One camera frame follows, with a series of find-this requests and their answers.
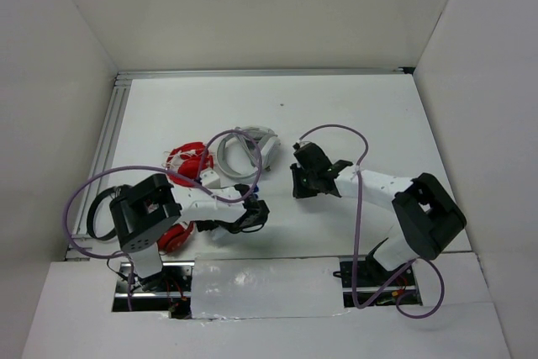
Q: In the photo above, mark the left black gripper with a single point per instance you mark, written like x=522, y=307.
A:
x=204, y=225

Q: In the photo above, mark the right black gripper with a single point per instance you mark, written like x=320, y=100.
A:
x=298, y=191

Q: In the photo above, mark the teal cat-ear headphones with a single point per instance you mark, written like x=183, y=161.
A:
x=219, y=236

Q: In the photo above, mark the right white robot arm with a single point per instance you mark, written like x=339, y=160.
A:
x=428, y=218

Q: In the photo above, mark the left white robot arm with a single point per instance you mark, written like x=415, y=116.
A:
x=142, y=214

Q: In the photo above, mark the grey white headphones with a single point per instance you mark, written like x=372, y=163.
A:
x=262, y=138

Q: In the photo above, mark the red black headphones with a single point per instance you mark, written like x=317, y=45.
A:
x=175, y=237

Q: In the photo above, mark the small red headphones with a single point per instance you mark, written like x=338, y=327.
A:
x=185, y=160

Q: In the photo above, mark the white foil cover sheet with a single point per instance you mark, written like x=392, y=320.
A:
x=266, y=288

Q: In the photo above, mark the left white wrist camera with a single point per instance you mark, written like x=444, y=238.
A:
x=209, y=178

